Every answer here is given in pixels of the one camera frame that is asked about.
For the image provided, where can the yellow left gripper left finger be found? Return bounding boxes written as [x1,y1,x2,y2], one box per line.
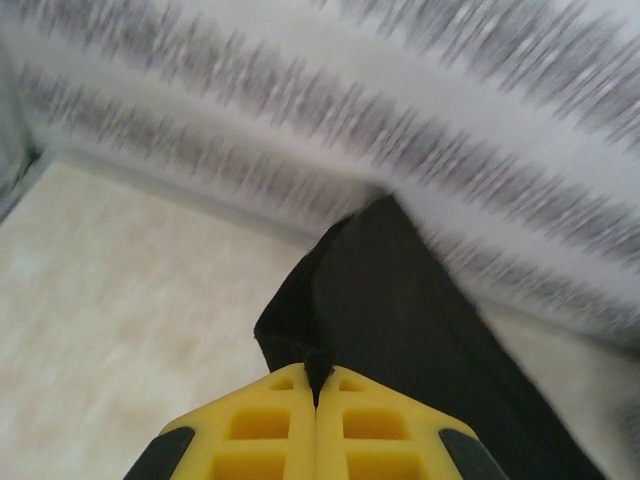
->
[122,363,317,480]

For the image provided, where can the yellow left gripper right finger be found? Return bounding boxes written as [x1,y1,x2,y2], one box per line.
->
[315,365,506,480]

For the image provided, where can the black skirt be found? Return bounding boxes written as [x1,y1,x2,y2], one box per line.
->
[253,192,609,480]

